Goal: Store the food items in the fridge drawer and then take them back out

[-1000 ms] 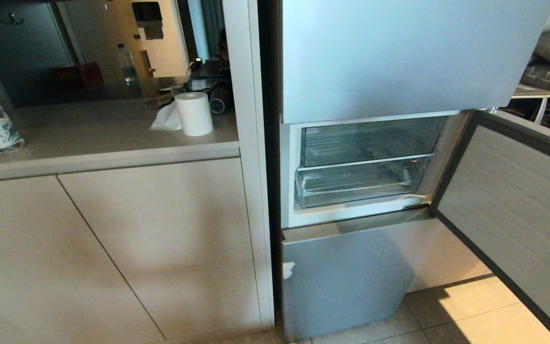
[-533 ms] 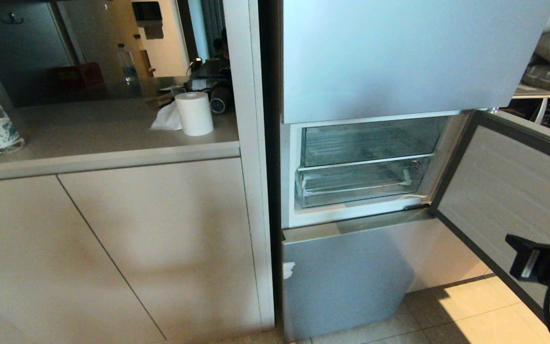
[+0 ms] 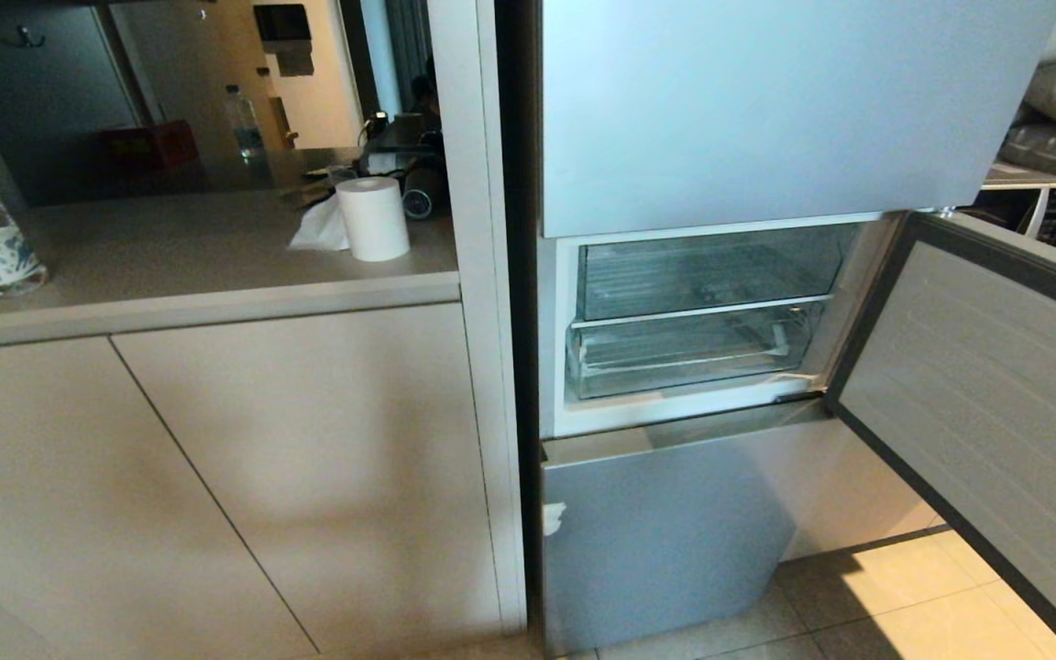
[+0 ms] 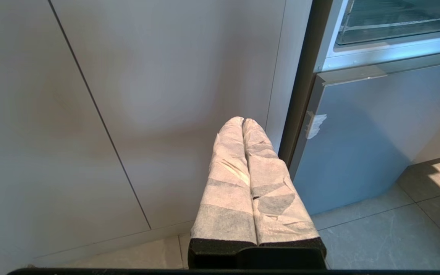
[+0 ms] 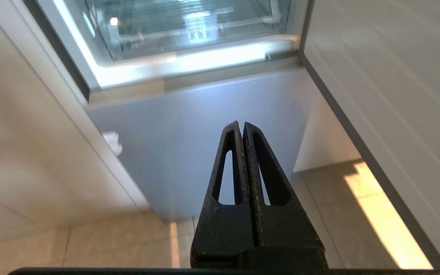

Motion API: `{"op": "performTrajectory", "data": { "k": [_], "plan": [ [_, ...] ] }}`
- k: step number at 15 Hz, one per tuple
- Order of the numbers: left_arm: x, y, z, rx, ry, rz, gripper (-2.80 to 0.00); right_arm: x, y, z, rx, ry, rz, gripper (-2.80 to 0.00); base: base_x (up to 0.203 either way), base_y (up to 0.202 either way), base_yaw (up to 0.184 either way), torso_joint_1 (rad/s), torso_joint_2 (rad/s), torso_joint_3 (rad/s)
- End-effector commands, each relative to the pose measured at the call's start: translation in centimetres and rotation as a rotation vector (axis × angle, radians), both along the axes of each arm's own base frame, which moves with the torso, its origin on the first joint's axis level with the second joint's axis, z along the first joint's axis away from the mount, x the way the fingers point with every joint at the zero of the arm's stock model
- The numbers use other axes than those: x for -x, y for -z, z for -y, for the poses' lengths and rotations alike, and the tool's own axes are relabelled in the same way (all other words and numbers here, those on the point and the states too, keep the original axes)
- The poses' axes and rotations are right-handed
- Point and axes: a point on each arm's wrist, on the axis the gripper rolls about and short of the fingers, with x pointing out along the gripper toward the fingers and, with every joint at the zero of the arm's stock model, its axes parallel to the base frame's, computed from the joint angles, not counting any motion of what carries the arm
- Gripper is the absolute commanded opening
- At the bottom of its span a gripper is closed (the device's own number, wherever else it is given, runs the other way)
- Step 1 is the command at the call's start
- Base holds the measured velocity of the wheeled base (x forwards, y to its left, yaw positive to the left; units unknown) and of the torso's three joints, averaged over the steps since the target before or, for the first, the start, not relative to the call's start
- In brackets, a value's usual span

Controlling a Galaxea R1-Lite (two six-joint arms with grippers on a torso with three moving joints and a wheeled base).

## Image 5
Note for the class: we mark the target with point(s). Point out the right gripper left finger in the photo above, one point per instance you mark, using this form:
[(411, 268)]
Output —
[(225, 231)]

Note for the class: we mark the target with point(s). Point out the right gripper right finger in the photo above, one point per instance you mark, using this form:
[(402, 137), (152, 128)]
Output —
[(285, 229)]

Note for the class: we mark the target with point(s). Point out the white lower fridge door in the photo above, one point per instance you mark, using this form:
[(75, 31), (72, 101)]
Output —
[(201, 145)]

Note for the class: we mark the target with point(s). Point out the white fridge door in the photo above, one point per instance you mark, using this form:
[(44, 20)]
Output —
[(392, 110), (201, 145)]

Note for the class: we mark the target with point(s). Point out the white fridge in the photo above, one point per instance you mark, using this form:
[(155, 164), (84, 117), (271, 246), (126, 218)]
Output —
[(174, 42)]

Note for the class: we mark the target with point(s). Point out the glass fridge shelf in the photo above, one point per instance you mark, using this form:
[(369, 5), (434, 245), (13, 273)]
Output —
[(189, 26)]

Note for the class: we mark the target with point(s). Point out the white door hinge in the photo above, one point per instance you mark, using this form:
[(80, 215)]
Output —
[(114, 142)]

